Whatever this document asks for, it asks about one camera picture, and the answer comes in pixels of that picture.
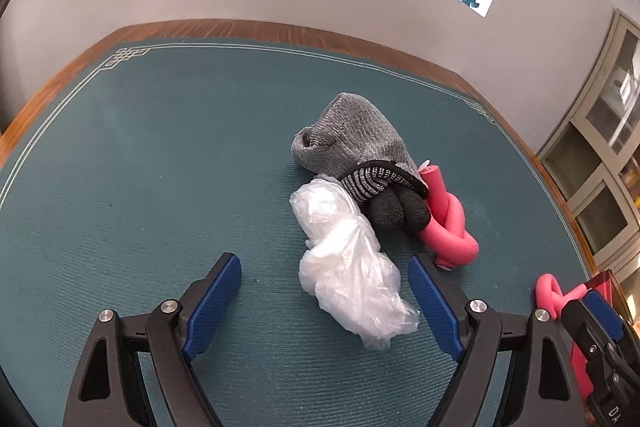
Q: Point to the teal table mat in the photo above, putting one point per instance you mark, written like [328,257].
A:
[150,157]

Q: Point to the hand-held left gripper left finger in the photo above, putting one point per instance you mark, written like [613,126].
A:
[212,307]

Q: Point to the knotted pink foam tube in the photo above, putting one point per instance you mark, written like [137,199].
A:
[450,227]

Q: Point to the grey knit sock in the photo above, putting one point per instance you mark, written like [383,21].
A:
[355,127]

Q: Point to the clear plastic bag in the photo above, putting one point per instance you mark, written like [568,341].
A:
[345,267]

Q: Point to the dark grey striped sock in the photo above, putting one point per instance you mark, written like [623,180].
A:
[395,209]

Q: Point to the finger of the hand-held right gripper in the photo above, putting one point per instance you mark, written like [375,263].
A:
[607,314]
[585,332]

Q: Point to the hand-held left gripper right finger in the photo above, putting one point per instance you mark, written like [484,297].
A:
[435,307]

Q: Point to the beige glass-door cabinet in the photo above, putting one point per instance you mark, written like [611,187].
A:
[600,157]

